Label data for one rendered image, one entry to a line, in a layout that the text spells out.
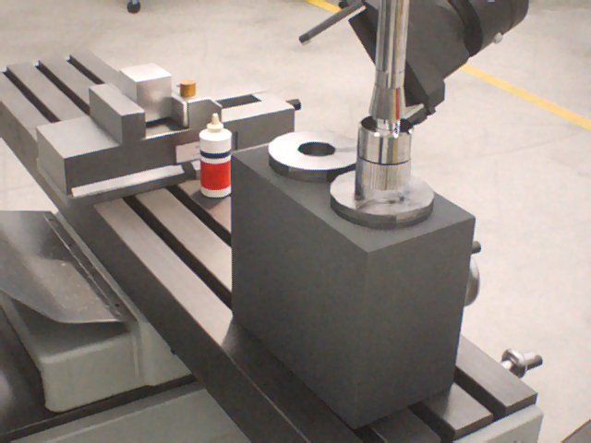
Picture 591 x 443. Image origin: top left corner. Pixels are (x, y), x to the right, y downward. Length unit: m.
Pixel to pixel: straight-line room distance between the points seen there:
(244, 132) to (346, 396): 0.56
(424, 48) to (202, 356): 0.40
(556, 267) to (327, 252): 2.26
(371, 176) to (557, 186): 2.79
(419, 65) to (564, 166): 2.92
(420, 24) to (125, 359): 0.58
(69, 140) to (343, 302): 0.57
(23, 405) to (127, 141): 0.36
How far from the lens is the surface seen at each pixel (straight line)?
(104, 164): 1.23
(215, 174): 1.22
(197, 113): 1.26
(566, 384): 2.51
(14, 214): 1.36
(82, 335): 1.17
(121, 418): 1.22
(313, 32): 0.81
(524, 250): 3.08
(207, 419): 1.29
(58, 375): 1.16
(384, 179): 0.78
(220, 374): 0.97
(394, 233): 0.77
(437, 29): 0.85
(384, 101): 0.77
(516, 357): 1.66
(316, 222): 0.80
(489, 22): 0.87
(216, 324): 0.98
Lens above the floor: 1.48
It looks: 29 degrees down
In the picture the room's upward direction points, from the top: 1 degrees clockwise
